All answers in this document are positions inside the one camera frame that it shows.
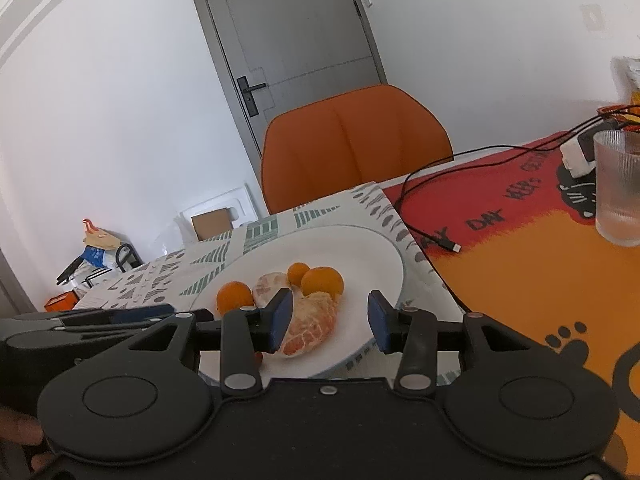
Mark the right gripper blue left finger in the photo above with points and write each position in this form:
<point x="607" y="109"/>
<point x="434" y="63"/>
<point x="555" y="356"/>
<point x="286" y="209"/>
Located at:
<point x="246" y="332"/>

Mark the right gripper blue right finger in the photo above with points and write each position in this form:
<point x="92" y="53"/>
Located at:
<point x="414" y="334"/>

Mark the peeled pomelo piece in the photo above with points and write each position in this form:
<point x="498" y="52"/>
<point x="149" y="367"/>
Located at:
<point x="313" y="320"/>

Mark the small orange kumquat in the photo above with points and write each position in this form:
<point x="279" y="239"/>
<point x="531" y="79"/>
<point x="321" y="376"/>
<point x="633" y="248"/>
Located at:
<point x="296" y="272"/>

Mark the large orange mandarin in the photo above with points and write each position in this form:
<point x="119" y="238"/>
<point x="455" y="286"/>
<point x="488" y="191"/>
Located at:
<point x="323" y="279"/>

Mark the peeled mandarin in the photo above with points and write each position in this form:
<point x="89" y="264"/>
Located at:
<point x="267" y="286"/>

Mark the person's left hand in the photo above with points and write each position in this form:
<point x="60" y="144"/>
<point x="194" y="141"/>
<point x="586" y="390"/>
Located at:
<point x="19" y="430"/>

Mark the patterned white tablecloth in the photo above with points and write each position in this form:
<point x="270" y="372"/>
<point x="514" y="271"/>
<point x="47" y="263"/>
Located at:
<point x="180" y="274"/>

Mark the orange box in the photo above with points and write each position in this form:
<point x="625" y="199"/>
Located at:
<point x="63" y="302"/>

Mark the brown cardboard piece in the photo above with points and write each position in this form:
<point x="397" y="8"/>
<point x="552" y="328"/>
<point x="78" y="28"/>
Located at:
<point x="212" y="223"/>

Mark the white foam packaging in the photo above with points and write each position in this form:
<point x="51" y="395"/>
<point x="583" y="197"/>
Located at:
<point x="238" y="202"/>

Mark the orange red cartoon table mat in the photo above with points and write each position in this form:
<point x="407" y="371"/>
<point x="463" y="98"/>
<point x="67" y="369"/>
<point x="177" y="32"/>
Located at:
<point x="513" y="236"/>

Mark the wooden toy with red comb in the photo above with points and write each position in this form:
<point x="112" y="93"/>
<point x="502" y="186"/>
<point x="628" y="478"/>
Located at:
<point x="99" y="238"/>

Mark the orange chair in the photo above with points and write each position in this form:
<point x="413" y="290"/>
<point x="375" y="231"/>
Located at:
<point x="371" y="134"/>

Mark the white power adapter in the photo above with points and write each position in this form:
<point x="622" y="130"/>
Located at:
<point x="578" y="155"/>

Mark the clear ribbed glass cup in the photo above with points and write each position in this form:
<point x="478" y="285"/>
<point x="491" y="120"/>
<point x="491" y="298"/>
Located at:
<point x="617" y="180"/>

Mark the grey door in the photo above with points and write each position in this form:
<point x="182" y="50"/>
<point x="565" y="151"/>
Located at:
<point x="305" y="50"/>

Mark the yellow snack bag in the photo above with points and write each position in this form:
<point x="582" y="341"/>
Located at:
<point x="626" y="77"/>

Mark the black bag handle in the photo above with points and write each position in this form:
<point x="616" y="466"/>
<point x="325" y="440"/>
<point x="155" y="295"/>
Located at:
<point x="126" y="258"/>

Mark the black door handle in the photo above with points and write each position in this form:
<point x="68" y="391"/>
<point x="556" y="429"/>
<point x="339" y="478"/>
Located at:
<point x="247" y="91"/>

